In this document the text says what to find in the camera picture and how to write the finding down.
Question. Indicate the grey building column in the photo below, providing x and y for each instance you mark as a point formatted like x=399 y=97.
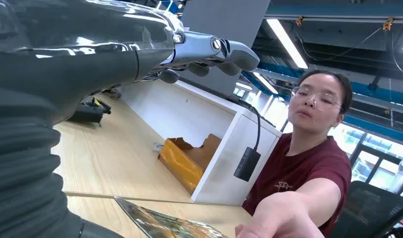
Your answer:
x=221 y=19

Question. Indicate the black USB hub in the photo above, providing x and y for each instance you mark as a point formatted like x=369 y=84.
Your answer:
x=247 y=164

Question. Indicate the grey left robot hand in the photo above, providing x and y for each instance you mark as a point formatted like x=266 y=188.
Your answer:
x=89 y=39

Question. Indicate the black office chair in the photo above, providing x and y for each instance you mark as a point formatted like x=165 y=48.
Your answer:
x=369 y=213

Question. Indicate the printed ID card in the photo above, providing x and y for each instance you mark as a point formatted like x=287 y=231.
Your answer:
x=168 y=225

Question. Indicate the cardboard box with yellow tape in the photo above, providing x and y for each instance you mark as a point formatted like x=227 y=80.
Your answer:
x=181 y=167

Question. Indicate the long ceiling light tube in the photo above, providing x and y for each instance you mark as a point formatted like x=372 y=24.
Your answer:
x=287 y=42
x=265 y=82

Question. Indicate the black handheld controller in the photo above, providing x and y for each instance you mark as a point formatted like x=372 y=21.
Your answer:
x=88 y=113

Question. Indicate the person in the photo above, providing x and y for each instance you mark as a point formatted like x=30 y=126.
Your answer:
x=303 y=164

